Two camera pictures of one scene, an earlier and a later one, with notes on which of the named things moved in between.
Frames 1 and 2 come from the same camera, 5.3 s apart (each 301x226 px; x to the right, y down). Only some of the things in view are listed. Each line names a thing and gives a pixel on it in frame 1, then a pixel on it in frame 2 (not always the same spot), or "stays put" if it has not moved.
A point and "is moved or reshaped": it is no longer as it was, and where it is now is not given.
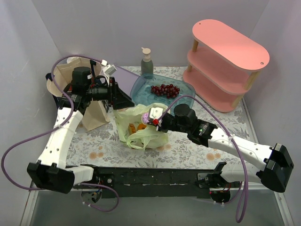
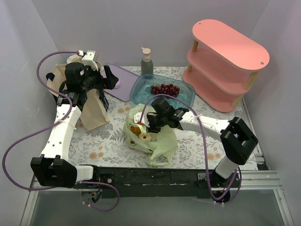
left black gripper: [113, 93] -> [103, 78]
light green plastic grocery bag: [137, 134] is moved or reshaped
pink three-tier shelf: [223, 64] stays put
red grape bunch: [169, 90] stays put
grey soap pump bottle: [146, 64] stays put
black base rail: [156, 181] stays put
